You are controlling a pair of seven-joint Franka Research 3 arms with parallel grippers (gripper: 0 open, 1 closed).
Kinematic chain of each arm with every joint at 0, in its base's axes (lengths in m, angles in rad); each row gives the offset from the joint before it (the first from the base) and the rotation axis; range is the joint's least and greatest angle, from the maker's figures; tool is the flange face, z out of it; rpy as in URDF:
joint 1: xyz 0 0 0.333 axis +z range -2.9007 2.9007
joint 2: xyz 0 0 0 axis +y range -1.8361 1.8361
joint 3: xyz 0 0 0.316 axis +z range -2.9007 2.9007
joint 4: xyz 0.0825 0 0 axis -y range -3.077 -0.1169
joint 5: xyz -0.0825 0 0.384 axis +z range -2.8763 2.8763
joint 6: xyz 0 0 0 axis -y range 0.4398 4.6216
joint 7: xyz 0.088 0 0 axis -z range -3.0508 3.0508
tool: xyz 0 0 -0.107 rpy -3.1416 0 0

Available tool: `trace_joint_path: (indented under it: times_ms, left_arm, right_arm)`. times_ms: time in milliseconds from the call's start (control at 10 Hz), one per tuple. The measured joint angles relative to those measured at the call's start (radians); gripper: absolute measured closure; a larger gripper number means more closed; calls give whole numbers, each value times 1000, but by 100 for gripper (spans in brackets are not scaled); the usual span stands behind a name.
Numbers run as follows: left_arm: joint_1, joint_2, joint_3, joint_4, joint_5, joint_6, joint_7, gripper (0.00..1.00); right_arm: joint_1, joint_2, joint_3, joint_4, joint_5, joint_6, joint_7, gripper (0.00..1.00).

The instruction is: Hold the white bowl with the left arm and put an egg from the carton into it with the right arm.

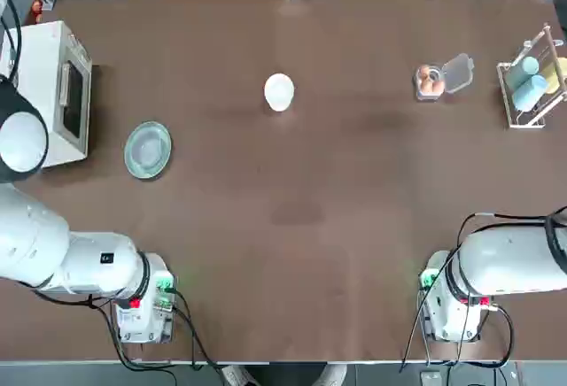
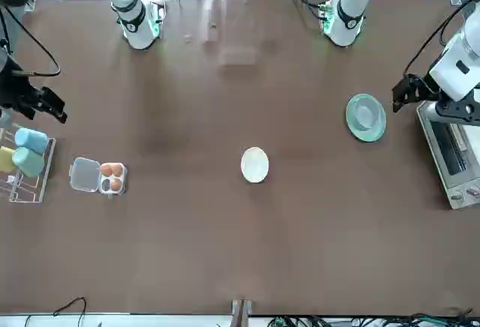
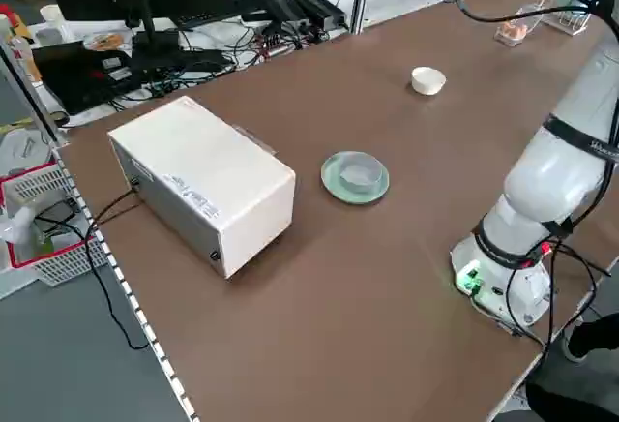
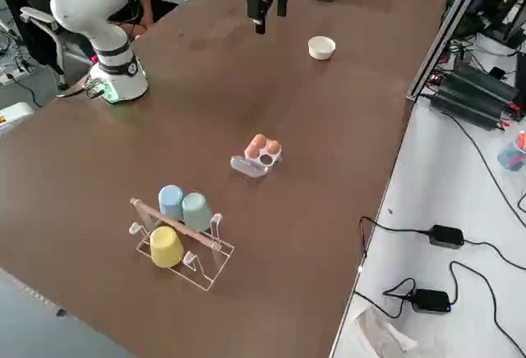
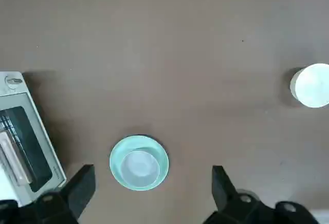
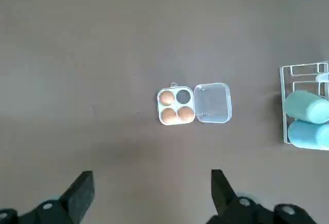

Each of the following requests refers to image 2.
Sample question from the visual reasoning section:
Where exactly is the yellow cup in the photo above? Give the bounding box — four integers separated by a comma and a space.
0, 145, 18, 173

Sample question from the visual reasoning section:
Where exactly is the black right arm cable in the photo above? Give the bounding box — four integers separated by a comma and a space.
0, 4, 62, 79

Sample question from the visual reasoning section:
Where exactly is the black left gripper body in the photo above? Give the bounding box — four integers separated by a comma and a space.
434, 88, 480, 125

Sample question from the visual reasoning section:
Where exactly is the thin black cable loop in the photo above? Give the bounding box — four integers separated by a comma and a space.
52, 296, 88, 327

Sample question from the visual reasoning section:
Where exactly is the pale green plate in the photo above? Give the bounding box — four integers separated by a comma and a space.
345, 93, 387, 143

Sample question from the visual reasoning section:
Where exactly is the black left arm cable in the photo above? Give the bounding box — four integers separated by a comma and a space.
403, 2, 480, 80

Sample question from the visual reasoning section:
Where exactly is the aluminium camera post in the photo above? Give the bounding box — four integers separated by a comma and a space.
230, 298, 255, 327

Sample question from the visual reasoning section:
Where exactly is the blue cup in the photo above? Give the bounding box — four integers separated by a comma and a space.
14, 127, 49, 155

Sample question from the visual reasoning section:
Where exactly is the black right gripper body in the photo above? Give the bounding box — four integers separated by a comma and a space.
0, 53, 44, 119

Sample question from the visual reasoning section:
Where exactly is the black cable bundle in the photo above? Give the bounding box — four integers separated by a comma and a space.
268, 306, 480, 327

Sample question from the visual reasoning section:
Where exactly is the wire cup rack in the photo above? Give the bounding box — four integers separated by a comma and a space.
0, 116, 57, 204

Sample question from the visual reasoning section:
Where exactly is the white bowl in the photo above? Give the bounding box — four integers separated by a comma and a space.
240, 146, 270, 185

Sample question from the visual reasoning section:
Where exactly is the cream toaster oven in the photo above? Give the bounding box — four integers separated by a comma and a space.
415, 100, 480, 210

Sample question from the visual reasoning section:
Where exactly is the clear plastic egg carton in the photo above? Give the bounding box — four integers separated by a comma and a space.
69, 156, 128, 197

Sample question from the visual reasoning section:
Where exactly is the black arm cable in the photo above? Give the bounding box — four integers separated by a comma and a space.
0, 4, 62, 79
403, 2, 480, 80

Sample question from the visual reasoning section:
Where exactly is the grey bowl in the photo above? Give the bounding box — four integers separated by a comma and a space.
354, 96, 380, 131

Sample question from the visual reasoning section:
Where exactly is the green cup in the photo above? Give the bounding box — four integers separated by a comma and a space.
11, 146, 45, 178

